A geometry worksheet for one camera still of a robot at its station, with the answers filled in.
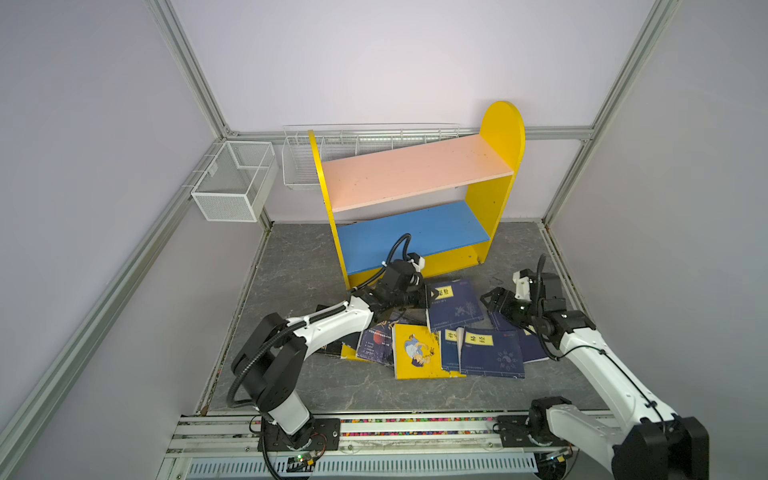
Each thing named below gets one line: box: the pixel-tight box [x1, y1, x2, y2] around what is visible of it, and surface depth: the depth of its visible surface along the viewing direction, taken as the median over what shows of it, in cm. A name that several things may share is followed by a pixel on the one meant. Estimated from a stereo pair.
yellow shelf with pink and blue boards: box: [309, 101, 526, 290], surface depth 80 cm
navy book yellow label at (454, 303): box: [429, 279, 484, 331], surface depth 86 cm
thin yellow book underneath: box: [340, 344, 375, 364], surface depth 83 cm
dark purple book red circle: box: [356, 321, 395, 366], surface depth 82 cm
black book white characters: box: [326, 332, 361, 357], surface depth 84 cm
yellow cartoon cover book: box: [392, 324, 466, 380], surface depth 83 cm
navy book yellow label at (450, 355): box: [442, 329, 460, 372], surface depth 86 cm
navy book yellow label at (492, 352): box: [460, 327, 525, 379], surface depth 86 cm
